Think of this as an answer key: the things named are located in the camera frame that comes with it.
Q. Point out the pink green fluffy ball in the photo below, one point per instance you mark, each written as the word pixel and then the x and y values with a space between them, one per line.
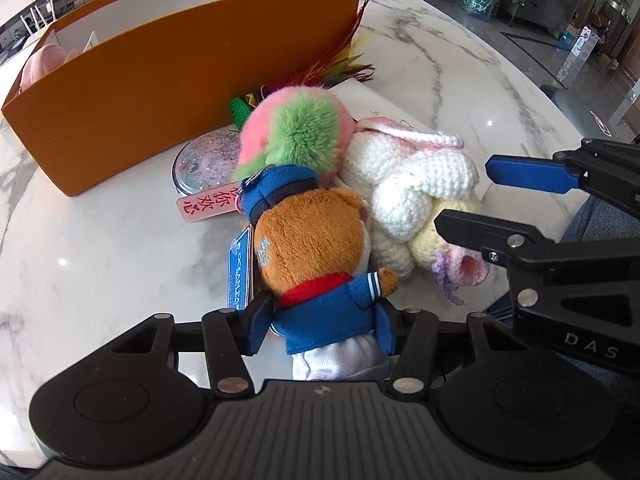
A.
pixel 303 126

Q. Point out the colourful feather toy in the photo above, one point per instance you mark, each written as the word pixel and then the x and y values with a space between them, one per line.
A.
pixel 338 64

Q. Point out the orange cardboard box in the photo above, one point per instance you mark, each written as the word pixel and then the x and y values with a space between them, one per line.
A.
pixel 163 72

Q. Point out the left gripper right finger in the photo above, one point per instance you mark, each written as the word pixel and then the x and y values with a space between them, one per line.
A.
pixel 409 336

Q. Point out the white wifi router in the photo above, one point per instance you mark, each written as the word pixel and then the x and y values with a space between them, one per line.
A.
pixel 38 16

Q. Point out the pink text tag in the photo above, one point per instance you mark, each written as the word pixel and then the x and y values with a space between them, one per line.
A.
pixel 209 203

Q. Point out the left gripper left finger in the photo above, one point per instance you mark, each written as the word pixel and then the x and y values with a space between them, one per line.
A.
pixel 228 336

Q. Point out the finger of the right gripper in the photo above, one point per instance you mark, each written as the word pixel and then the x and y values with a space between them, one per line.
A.
pixel 553 175
pixel 495 239

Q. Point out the pink pouch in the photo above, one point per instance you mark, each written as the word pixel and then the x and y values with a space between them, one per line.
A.
pixel 44 61

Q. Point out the crocheted white bunny doll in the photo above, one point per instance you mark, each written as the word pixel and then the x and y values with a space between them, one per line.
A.
pixel 403 237

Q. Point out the bear plush blue uniform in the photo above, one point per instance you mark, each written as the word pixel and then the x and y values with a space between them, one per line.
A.
pixel 313 248

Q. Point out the blue ocean park tag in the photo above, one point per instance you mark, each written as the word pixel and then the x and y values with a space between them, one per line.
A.
pixel 240 270

